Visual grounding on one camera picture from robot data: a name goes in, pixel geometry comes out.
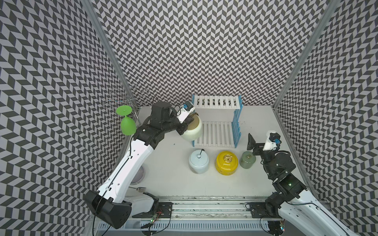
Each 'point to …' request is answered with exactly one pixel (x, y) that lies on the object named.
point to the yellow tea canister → (226, 162)
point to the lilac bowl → (139, 177)
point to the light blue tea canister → (199, 162)
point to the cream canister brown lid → (194, 124)
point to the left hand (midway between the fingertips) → (189, 118)
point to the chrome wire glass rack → (131, 96)
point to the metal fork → (140, 189)
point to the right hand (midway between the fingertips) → (258, 136)
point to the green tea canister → (247, 160)
